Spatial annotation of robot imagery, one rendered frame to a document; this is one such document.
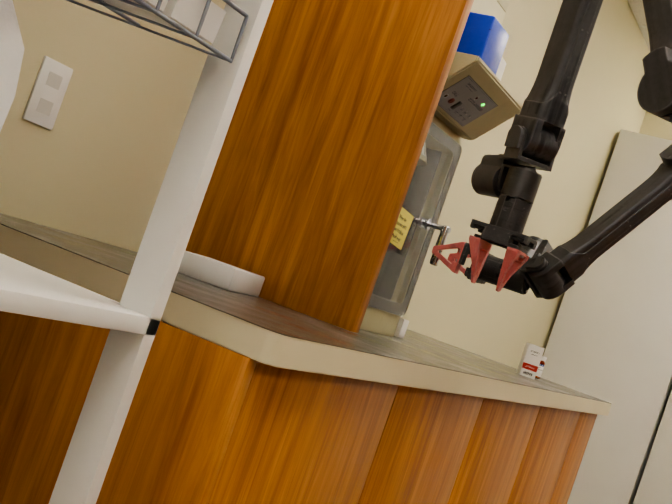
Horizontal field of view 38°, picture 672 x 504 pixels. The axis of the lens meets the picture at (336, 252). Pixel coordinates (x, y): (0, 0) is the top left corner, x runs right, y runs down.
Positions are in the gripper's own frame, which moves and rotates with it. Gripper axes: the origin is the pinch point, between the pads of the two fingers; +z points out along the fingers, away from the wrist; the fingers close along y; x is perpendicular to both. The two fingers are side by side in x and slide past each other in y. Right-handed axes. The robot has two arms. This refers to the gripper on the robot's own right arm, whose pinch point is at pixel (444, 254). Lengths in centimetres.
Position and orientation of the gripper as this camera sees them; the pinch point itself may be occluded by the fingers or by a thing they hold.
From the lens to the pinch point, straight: 211.4
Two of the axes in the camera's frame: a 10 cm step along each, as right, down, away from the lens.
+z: -8.3, -2.9, 4.8
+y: -4.5, -1.7, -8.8
